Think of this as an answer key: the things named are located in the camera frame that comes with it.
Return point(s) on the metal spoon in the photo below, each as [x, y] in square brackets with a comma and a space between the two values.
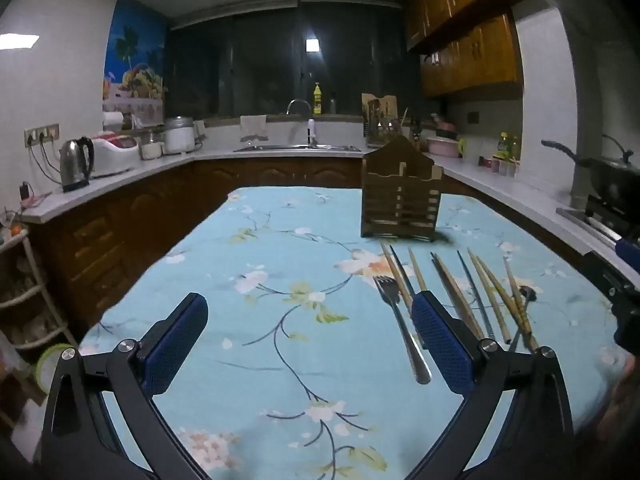
[528, 293]

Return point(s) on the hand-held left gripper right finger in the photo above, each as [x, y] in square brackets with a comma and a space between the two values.
[442, 345]

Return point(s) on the glass storage jar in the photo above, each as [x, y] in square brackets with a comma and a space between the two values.
[151, 147]

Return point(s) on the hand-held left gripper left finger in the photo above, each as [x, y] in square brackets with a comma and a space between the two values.
[172, 345]

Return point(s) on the black frying pan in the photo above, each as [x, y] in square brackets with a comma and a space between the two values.
[615, 175]

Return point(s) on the person's right hand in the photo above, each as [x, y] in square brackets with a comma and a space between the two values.
[620, 420]

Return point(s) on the yellow dish soap bottle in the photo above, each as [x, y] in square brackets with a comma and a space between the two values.
[317, 100]

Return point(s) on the carved wooden chopstick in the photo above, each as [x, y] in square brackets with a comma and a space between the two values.
[500, 293]
[512, 280]

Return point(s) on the wooden upper cabinets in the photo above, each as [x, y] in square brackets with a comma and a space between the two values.
[465, 25]

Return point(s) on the pink cooking pot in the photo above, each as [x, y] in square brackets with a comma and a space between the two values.
[442, 146]

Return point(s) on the yellow cooking oil bottle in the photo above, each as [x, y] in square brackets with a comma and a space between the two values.
[508, 145]

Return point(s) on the metal fork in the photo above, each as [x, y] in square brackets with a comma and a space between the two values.
[407, 340]

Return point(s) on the dark wall outlet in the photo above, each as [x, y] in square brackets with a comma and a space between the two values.
[473, 118]

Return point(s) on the white dish towel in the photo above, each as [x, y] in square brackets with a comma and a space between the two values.
[253, 127]

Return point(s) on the wooden utensil holder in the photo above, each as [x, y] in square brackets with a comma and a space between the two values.
[400, 195]

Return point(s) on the metal chopstick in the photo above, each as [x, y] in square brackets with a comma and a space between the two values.
[475, 292]
[400, 265]

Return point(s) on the tropical fruit wall poster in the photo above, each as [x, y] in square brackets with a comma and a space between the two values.
[135, 50]

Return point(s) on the row of spice jars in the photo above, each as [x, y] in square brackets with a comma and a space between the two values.
[500, 166]

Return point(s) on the white storage rack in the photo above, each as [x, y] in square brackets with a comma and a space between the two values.
[30, 300]

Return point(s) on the steel electric kettle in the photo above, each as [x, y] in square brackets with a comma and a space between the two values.
[75, 162]

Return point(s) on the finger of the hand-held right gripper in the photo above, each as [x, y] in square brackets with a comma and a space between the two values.
[630, 250]

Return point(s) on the dark kitchen window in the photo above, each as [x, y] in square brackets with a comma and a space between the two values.
[250, 60]

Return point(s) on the wooden base cabinets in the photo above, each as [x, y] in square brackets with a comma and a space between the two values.
[125, 220]

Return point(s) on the green lidded container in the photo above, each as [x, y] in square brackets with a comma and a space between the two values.
[50, 375]

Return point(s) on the steel gas stove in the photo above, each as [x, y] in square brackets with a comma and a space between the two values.
[595, 222]

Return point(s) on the white and red appliance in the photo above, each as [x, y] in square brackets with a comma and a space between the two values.
[115, 152]

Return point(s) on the white kitchen countertop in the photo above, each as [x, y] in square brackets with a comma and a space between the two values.
[150, 167]

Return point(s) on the floral blue tablecloth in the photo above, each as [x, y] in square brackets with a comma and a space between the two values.
[280, 350]

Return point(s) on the white paper roll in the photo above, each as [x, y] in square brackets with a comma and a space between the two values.
[113, 121]

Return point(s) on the green kitchen tool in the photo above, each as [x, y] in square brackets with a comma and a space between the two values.
[461, 147]

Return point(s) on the steel kitchen sink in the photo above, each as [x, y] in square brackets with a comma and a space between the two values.
[295, 148]

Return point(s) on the wall socket strip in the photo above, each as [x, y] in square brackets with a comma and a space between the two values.
[42, 135]

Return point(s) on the chrome sink faucet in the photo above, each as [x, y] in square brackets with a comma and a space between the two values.
[310, 132]

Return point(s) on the black charger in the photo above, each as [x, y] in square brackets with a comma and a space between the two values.
[26, 192]

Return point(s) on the dish drying rack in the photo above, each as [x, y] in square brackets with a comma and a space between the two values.
[382, 120]

